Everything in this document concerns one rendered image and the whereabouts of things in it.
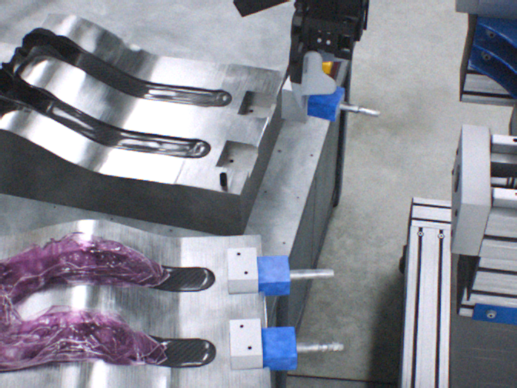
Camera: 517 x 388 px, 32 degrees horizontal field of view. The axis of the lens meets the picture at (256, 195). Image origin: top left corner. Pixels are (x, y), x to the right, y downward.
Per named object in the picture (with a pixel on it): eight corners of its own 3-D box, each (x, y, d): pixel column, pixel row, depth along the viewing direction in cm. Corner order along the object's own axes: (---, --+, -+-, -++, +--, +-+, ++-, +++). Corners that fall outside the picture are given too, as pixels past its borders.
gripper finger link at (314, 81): (328, 125, 119) (337, 60, 114) (286, 115, 120) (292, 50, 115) (335, 115, 121) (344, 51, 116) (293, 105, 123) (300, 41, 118)
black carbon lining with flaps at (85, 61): (236, 101, 134) (234, 49, 127) (205, 176, 123) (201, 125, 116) (18, 65, 140) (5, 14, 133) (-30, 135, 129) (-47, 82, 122)
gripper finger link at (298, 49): (297, 88, 116) (304, 25, 111) (285, 86, 116) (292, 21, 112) (308, 74, 120) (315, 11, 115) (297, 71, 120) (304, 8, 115)
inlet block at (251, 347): (339, 341, 110) (341, 314, 106) (344, 376, 106) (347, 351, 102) (230, 346, 109) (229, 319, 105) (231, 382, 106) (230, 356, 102)
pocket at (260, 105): (276, 114, 134) (277, 95, 131) (268, 138, 131) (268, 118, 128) (247, 109, 135) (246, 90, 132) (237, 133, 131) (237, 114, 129)
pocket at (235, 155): (258, 164, 127) (258, 145, 124) (248, 191, 123) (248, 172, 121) (227, 158, 128) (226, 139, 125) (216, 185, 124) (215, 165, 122)
